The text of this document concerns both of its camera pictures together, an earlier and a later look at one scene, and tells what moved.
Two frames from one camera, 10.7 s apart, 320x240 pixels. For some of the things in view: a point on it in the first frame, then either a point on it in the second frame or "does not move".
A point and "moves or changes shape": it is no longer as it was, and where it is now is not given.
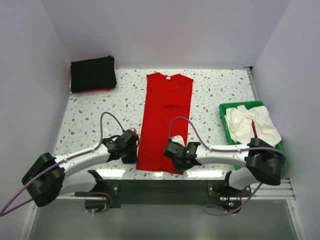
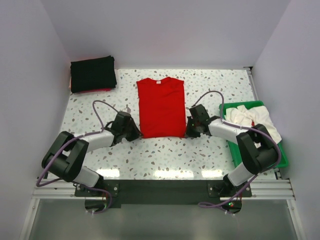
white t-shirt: (239, 121) does not move
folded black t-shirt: (93, 74) does not move
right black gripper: (180, 168) → (189, 133)
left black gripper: (133, 159) → (136, 133)
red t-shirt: (166, 114) moves or changes shape
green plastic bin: (250, 105) does not move
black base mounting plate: (169, 193) does not move
